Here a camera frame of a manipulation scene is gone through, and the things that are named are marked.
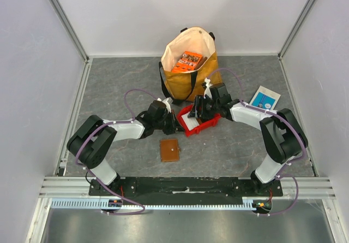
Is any brown leather card holder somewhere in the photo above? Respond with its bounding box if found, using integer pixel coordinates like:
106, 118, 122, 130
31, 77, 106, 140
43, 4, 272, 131
160, 139, 180, 162

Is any white slotted cable duct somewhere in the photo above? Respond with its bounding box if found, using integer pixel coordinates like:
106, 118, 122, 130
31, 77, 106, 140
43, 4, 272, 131
51, 198, 259, 211

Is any orange snack box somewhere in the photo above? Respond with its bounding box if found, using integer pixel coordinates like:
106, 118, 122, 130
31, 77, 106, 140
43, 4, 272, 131
172, 51, 203, 73

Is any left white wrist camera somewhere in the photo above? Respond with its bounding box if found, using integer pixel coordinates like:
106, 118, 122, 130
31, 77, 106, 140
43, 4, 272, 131
157, 98, 172, 112

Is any yellow tote bag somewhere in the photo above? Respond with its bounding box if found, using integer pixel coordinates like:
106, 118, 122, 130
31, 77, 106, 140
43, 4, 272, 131
159, 27, 222, 105

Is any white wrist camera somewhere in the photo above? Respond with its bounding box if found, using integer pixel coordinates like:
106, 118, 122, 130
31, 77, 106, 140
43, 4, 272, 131
157, 98, 172, 112
202, 78, 213, 99

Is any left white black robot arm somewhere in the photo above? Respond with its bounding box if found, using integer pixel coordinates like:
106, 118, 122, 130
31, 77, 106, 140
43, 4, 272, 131
67, 100, 184, 195

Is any white card stack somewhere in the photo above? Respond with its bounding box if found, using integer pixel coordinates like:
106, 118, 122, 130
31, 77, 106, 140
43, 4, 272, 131
181, 112, 200, 131

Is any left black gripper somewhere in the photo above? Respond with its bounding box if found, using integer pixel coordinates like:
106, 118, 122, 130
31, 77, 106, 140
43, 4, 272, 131
154, 110, 185, 135

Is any red plastic bin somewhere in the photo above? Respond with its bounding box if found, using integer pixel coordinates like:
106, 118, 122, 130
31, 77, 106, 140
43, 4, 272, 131
177, 104, 221, 137

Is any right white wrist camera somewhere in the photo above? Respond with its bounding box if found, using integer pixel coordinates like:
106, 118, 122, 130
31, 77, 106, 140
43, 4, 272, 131
202, 78, 213, 99

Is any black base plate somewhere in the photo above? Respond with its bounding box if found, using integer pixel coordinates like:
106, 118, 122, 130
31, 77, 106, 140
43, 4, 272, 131
88, 176, 284, 203

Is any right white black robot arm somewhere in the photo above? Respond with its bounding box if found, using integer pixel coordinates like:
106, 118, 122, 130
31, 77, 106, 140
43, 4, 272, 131
180, 82, 308, 196

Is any blue white box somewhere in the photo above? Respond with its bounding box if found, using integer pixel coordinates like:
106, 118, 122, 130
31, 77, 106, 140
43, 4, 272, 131
249, 86, 281, 110

